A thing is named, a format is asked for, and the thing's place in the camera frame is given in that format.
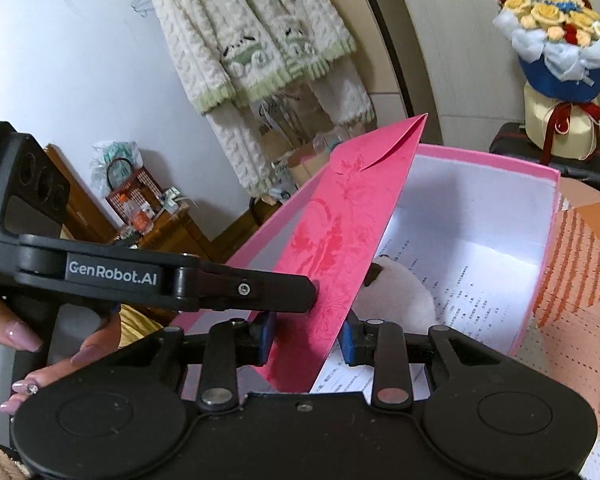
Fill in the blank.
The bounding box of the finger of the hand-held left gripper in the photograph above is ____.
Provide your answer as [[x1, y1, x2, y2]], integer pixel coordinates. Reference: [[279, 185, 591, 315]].
[[174, 258, 320, 314]]

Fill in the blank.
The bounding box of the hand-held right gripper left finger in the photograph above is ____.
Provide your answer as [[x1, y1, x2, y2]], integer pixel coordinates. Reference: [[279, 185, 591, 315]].
[[125, 311, 277, 413]]

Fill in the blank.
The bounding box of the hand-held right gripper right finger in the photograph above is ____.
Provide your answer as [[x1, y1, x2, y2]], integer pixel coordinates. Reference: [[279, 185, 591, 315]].
[[341, 319, 486, 408]]

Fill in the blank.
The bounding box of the white plush toy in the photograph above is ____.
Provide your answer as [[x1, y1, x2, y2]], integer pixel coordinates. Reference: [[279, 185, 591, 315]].
[[350, 255, 437, 335]]

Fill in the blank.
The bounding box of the pink paper envelope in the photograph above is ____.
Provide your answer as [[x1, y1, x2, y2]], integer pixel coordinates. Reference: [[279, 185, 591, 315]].
[[252, 113, 429, 394]]

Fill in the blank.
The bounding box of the pink cardboard box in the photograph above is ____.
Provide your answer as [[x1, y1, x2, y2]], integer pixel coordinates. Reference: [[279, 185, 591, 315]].
[[172, 142, 562, 397]]

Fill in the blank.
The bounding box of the person's left hand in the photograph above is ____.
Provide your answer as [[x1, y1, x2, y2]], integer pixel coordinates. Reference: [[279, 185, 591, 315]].
[[0, 297, 124, 416]]

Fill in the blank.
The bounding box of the wooden cabinet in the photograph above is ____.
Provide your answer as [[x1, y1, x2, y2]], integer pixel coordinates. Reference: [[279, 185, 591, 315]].
[[44, 143, 263, 267]]

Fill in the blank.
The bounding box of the yellow cloth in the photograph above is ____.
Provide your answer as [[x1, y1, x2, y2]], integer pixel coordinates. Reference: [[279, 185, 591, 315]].
[[118, 304, 169, 350]]

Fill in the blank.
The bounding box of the plastic bag of teal packets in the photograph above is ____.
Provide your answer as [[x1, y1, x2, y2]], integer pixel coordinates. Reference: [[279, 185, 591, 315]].
[[89, 139, 145, 197]]

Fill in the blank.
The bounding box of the brown cardboard box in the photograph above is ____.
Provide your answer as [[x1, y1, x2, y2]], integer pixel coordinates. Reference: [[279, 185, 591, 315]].
[[286, 132, 362, 192]]

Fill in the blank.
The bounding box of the printed paper sheet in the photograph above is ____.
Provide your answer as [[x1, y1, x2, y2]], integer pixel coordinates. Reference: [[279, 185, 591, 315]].
[[310, 230, 528, 397]]

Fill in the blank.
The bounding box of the kraft paper bag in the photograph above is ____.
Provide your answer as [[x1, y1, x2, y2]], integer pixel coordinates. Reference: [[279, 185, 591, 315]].
[[251, 94, 307, 173]]

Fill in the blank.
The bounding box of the orange striped cloth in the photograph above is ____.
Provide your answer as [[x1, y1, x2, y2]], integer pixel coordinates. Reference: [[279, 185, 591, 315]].
[[510, 180, 600, 480]]

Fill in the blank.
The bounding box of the cream fleece pajama jacket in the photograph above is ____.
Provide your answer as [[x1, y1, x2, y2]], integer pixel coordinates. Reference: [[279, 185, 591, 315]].
[[142, 0, 359, 115]]

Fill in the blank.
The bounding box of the beige wardrobe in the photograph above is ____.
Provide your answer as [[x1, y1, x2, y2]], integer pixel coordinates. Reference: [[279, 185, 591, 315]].
[[386, 0, 600, 147]]

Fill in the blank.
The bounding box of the crochet flower bouquet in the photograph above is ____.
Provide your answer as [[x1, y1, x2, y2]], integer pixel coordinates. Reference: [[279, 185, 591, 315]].
[[491, 0, 600, 167]]

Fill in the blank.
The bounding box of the dark door frame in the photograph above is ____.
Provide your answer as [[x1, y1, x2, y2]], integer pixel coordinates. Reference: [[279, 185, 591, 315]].
[[352, 0, 417, 120]]

